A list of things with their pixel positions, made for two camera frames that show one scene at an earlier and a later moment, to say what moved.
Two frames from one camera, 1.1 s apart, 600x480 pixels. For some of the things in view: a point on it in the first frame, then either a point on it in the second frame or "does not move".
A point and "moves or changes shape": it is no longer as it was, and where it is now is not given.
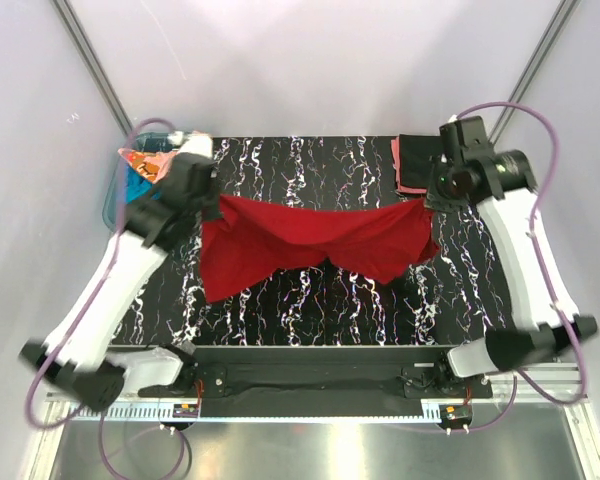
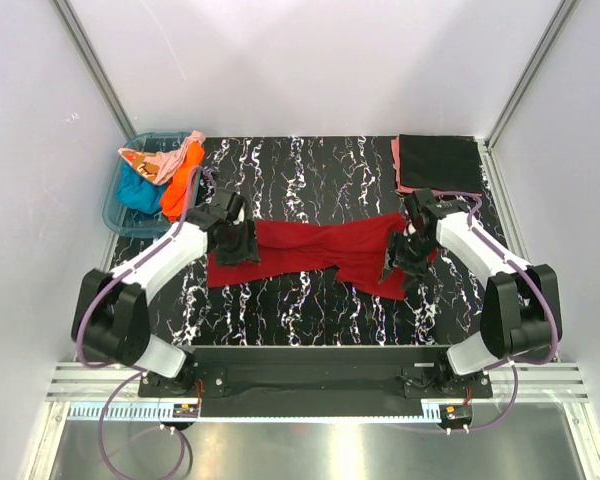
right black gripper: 435,198 to 407,253
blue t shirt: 135,185 does not move
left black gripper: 206,190 to 235,242
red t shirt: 248,241 moves or changes shape
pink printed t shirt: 153,165 does not move
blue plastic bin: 139,141 does not move
